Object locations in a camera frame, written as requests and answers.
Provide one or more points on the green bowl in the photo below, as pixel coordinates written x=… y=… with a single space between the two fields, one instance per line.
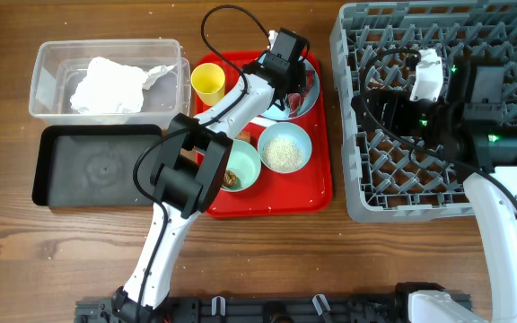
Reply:
x=245 y=162

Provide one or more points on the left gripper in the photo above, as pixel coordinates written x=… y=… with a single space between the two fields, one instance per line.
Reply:
x=300 y=78

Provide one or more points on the red snack wrapper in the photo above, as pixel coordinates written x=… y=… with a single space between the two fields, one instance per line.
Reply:
x=294 y=101

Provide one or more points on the white plastic spoon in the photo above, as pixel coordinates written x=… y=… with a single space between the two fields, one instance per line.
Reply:
x=263 y=122

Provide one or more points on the yellow plastic cup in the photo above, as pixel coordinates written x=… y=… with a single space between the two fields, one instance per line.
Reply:
x=209 y=80

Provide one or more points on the white rice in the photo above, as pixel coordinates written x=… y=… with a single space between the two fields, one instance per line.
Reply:
x=282 y=155

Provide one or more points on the brown food lump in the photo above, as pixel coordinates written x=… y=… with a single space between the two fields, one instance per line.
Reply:
x=229 y=179

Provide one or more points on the black plastic tray bin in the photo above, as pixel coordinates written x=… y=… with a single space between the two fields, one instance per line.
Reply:
x=90 y=166

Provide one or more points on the orange carrot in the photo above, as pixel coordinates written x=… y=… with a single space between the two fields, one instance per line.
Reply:
x=244 y=136

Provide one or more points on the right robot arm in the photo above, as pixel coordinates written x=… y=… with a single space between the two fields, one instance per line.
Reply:
x=464 y=131

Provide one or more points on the grey dishwasher rack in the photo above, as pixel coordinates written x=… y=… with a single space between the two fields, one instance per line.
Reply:
x=385 y=181

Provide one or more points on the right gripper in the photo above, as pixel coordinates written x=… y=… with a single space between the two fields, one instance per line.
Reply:
x=395 y=100

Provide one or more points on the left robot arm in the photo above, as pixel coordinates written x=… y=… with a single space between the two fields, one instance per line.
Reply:
x=188 y=170

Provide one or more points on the light blue plate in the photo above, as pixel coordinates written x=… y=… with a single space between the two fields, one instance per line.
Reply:
x=308 y=101

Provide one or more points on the light blue bowl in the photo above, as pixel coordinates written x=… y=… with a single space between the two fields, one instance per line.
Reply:
x=291 y=131

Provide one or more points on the clear plastic bin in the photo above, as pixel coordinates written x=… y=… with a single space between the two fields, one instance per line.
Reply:
x=61 y=65

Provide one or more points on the white napkin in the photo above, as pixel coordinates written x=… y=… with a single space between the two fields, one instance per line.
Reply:
x=110 y=88

